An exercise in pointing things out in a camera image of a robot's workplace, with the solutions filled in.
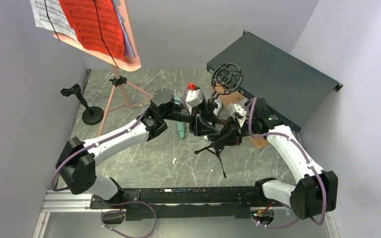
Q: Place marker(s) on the black round-base mic stand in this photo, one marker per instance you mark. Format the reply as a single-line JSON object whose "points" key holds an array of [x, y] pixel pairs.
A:
{"points": [[92, 115]]}

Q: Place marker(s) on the wooden board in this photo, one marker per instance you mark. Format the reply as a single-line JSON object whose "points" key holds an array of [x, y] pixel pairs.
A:
{"points": [[236, 97]]}

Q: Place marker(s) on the green condenser microphone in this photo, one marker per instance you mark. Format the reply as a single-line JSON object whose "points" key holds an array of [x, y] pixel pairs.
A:
{"points": [[180, 125]]}

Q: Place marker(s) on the red sheet music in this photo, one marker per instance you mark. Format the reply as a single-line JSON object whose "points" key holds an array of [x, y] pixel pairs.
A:
{"points": [[96, 26]]}

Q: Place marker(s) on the black tripod mic stand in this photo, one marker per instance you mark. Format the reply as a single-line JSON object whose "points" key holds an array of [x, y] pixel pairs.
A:
{"points": [[225, 80]]}

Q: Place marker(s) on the white sheet music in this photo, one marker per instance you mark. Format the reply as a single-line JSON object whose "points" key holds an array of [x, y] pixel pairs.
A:
{"points": [[48, 14]]}

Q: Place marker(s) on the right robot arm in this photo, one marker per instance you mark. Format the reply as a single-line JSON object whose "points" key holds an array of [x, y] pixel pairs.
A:
{"points": [[315, 192]]}

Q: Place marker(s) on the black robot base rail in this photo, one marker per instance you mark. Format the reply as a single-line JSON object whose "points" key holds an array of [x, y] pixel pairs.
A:
{"points": [[187, 202]]}

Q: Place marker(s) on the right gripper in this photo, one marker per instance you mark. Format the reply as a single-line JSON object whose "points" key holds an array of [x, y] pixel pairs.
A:
{"points": [[232, 137]]}

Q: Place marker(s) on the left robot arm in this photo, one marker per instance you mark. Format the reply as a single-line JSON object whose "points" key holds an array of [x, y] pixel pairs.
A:
{"points": [[79, 159]]}

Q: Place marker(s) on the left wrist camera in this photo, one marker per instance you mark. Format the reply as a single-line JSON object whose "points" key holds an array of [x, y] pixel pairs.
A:
{"points": [[194, 96]]}

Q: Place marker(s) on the dark rack audio unit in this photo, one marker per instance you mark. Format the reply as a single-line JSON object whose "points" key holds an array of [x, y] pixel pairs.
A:
{"points": [[292, 88]]}

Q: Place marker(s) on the pink music stand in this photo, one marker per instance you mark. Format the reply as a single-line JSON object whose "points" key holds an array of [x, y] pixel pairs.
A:
{"points": [[118, 81]]}

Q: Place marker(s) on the white handheld microphone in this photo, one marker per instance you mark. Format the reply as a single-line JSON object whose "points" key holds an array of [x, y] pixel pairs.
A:
{"points": [[209, 111]]}

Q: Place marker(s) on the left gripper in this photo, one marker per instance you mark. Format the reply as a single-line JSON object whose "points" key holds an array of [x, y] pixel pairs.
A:
{"points": [[201, 120]]}

